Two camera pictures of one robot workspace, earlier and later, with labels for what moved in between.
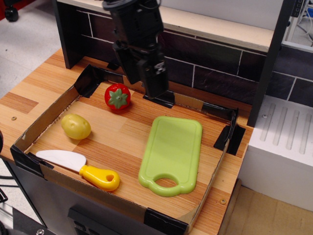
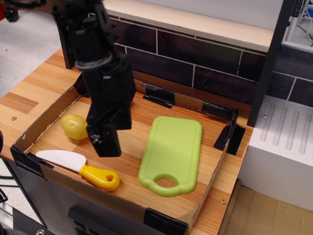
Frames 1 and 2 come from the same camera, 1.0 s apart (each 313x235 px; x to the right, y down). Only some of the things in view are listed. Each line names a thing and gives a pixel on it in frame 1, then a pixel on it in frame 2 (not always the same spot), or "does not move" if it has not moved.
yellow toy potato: (76, 127) does not move
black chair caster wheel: (11, 13) does not move
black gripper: (137, 23) → (107, 79)
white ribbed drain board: (279, 157) does not move
